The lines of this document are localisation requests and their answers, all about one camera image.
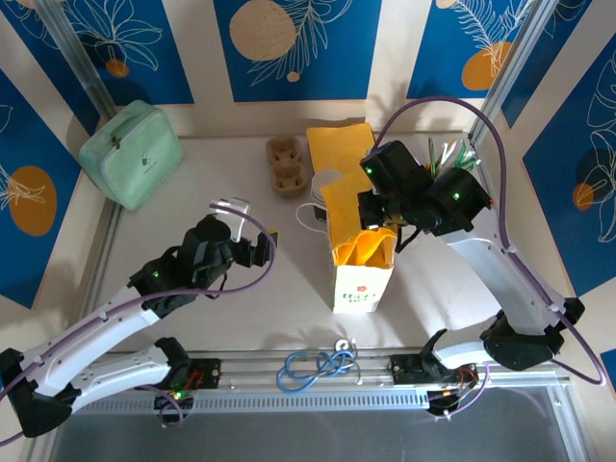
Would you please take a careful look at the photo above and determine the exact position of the yellow paper napkin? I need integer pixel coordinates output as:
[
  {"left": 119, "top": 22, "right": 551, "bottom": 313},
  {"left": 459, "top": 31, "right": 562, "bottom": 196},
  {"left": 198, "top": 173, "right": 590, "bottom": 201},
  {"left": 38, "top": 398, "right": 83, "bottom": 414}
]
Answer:
[{"left": 320, "top": 167, "right": 400, "bottom": 269}]

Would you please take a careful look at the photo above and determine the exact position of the blue cable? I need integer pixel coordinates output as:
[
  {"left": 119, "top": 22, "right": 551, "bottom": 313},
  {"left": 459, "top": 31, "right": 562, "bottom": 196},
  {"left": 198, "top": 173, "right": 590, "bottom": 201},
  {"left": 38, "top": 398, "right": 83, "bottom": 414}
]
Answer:
[{"left": 276, "top": 349, "right": 355, "bottom": 395}]

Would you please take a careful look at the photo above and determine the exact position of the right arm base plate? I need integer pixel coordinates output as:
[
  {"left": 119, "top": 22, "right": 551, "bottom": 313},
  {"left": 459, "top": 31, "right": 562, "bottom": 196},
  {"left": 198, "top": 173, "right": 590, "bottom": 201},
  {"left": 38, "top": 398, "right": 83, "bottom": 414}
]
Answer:
[{"left": 387, "top": 353, "right": 485, "bottom": 424}]

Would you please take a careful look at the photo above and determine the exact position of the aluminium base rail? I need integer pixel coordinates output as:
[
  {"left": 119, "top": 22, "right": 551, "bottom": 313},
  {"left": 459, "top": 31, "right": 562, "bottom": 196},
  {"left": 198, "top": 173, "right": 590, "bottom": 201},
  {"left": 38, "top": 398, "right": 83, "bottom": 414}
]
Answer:
[{"left": 47, "top": 345, "right": 574, "bottom": 400}]

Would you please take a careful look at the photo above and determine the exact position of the brown cardboard cup carrier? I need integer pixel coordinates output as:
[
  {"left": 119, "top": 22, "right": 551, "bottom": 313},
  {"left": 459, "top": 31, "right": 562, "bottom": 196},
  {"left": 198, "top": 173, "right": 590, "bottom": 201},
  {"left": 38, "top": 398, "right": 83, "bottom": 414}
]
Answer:
[{"left": 265, "top": 137, "right": 309, "bottom": 196}]

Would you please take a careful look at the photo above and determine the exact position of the white paper takeout bag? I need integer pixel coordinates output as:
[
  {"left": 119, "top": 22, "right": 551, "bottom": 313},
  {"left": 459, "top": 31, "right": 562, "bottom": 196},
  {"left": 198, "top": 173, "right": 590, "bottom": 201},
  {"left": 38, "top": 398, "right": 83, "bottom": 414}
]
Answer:
[{"left": 295, "top": 201, "right": 398, "bottom": 315}]

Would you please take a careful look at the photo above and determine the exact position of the thin dark cable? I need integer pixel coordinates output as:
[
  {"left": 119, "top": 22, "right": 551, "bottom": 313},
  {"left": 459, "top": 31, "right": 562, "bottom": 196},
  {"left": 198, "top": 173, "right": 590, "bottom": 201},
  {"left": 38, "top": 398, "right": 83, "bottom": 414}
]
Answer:
[{"left": 315, "top": 336, "right": 363, "bottom": 386}]

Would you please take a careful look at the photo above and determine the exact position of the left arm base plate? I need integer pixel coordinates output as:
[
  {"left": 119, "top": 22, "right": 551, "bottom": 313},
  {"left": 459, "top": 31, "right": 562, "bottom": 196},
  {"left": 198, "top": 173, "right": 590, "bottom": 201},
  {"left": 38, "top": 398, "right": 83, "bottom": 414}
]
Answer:
[{"left": 152, "top": 358, "right": 223, "bottom": 427}]

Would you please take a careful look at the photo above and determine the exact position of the grey slotted cable duct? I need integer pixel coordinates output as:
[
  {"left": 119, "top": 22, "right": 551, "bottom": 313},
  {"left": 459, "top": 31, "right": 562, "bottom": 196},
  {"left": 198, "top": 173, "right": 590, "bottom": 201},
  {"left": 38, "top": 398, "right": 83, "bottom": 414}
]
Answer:
[{"left": 71, "top": 388, "right": 433, "bottom": 414}]

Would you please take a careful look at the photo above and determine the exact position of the stack of paper cups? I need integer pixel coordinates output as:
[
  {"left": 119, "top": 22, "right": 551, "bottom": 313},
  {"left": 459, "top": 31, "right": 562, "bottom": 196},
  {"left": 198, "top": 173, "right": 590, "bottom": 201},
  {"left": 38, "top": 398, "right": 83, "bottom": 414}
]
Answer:
[{"left": 310, "top": 168, "right": 344, "bottom": 225}]

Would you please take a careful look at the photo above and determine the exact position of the aluminium frame post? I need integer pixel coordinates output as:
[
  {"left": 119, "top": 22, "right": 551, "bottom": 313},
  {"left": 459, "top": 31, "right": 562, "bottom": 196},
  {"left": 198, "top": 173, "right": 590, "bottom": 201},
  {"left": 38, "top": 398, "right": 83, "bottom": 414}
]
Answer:
[
  {"left": 36, "top": 0, "right": 116, "bottom": 121},
  {"left": 469, "top": 0, "right": 562, "bottom": 145}
]

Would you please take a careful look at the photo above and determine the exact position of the mint green lunch bag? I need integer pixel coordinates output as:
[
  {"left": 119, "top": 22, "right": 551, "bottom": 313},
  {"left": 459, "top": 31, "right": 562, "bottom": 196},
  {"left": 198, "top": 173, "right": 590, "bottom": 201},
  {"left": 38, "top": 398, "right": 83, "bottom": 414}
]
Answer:
[{"left": 79, "top": 99, "right": 184, "bottom": 212}]

